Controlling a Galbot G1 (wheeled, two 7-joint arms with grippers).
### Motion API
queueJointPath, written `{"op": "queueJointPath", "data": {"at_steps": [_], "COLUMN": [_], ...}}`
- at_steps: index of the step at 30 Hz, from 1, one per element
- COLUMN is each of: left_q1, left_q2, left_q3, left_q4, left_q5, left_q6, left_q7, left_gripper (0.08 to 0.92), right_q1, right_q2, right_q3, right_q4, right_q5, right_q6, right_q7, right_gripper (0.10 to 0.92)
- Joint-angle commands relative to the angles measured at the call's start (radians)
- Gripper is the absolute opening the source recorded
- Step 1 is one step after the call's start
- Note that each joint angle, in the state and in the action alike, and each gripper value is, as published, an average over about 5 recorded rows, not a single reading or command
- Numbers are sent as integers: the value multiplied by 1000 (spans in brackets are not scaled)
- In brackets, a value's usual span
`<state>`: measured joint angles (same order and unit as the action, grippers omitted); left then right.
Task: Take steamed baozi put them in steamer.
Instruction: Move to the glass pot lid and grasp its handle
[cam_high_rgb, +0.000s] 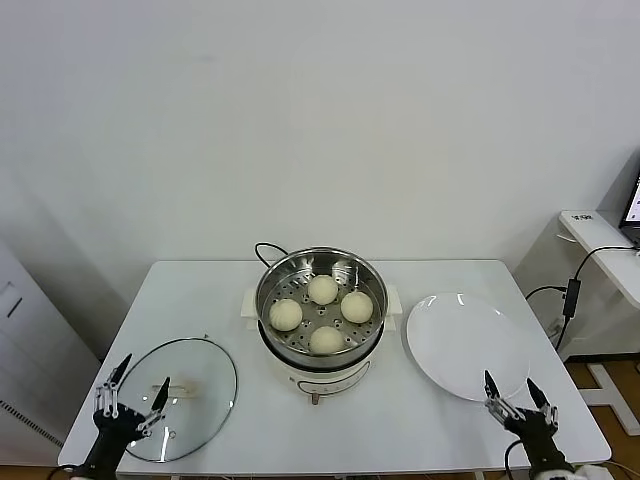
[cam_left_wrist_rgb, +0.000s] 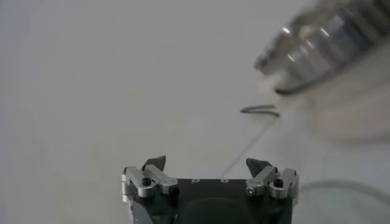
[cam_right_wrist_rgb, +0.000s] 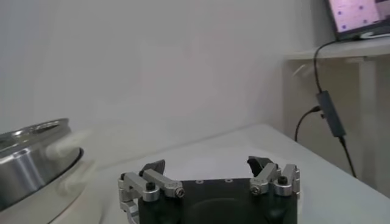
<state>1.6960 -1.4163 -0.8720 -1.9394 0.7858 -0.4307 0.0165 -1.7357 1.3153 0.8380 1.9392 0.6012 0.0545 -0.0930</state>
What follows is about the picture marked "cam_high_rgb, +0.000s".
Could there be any black laptop charger cable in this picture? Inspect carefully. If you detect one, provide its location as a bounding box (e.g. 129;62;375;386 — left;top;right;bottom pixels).
524;243;640;354

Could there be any black cooker power cord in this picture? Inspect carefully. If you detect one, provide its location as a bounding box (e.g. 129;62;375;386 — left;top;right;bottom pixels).
253;241;289;269

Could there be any white steamed baozi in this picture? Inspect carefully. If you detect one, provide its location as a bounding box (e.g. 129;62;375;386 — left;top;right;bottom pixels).
306;274;340;305
340;291;375;324
309;325;347;355
268;299;304;333

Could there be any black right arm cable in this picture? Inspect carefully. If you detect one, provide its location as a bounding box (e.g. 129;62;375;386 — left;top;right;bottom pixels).
503;439;525;480

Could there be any white round plate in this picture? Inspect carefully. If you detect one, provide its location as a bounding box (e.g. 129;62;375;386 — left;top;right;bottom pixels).
405;292;531;403

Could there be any white electric cooker pot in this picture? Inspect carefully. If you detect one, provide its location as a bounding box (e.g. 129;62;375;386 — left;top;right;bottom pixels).
241;283;403;405

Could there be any white side desk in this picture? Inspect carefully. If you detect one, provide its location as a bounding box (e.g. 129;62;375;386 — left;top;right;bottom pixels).
513;208;640;437

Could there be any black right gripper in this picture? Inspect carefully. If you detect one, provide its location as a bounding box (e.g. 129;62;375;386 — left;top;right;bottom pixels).
482;369;577;475

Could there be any black laptop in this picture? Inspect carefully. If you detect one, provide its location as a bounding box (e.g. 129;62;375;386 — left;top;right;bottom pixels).
618;149;640;249

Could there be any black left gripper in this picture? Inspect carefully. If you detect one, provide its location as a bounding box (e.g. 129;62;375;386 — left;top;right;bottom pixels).
82;353;172;480

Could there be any white cabinet with vent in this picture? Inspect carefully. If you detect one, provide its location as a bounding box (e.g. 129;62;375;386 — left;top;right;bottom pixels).
0;234;104;454

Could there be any round glass pot lid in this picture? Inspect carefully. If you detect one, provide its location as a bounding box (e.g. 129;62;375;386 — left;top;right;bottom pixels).
107;337;239;462

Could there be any stainless steel steamer basket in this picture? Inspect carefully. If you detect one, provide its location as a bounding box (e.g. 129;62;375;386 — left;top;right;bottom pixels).
255;245;388;366

